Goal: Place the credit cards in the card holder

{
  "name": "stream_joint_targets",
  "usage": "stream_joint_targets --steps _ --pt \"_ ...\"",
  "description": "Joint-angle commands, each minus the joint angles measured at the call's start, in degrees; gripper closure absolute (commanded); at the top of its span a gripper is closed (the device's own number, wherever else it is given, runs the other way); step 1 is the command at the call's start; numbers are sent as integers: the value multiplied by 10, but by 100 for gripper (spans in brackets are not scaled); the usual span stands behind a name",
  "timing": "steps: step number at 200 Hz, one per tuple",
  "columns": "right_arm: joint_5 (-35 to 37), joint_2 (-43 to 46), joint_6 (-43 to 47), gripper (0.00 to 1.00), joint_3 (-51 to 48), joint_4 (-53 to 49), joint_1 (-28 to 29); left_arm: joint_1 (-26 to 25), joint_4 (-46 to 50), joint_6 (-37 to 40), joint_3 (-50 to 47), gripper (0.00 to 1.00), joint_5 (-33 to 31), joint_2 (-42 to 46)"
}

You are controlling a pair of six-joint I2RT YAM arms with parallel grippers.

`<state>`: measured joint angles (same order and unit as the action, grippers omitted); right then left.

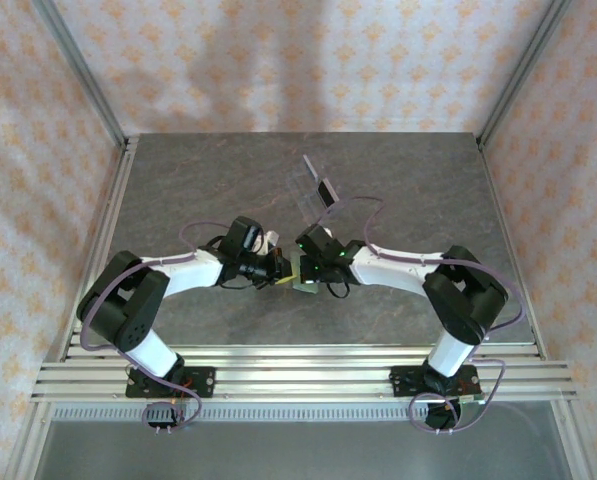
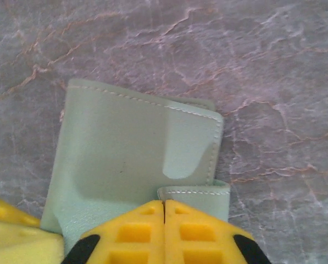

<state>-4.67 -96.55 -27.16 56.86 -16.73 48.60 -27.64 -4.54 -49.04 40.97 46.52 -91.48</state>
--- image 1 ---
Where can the orange patterned white curtain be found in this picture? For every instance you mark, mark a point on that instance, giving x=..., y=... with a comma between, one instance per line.
x=298, y=50

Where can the pale green card holder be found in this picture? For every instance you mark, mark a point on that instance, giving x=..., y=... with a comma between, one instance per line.
x=308, y=290

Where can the aluminium lower frame bar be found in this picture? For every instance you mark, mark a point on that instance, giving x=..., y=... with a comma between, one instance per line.
x=25, y=455
x=570, y=440

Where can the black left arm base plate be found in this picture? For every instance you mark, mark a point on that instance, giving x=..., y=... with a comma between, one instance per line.
x=203, y=382

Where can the grey metal lower panel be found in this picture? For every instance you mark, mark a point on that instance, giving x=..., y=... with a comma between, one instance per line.
x=298, y=450

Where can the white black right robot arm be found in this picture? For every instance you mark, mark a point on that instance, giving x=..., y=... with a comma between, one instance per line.
x=398, y=272

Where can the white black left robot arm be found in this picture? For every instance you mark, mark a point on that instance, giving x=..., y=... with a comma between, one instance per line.
x=188, y=272

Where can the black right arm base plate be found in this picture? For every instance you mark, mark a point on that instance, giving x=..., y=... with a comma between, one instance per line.
x=403, y=380

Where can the clear acrylic card stand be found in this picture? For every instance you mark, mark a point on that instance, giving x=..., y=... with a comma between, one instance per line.
x=303, y=200

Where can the small black electronics box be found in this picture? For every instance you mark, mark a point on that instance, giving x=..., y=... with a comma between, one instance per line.
x=160, y=415

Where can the aluminium table side rail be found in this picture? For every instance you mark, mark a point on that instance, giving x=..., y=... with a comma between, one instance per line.
x=120, y=190
x=492, y=175

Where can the aluminium mounting rail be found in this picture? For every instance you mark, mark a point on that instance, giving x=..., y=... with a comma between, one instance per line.
x=298, y=375

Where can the small green circuit board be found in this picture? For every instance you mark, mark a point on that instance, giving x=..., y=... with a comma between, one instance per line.
x=473, y=398

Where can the aluminium frame post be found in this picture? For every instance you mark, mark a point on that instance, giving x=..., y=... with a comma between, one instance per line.
x=523, y=70
x=78, y=70

